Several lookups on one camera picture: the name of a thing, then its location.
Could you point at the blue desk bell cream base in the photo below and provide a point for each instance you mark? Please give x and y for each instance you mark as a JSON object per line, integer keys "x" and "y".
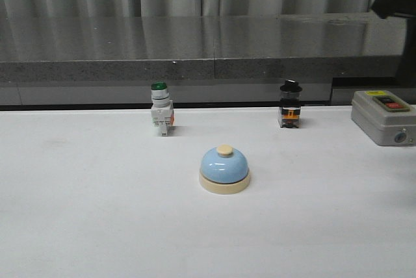
{"x": 224, "y": 170}

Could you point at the grey stone counter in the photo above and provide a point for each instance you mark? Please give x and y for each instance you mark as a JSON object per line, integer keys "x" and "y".
{"x": 205, "y": 61}

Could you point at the grey push button control box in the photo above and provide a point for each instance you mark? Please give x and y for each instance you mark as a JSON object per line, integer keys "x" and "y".
{"x": 384, "y": 117}

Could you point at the green pushbutton switch white body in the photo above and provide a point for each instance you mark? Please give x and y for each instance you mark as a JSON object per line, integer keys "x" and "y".
{"x": 162, "y": 110}

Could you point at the black rotary selector switch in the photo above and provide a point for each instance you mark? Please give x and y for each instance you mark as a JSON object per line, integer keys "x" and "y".
{"x": 289, "y": 104}

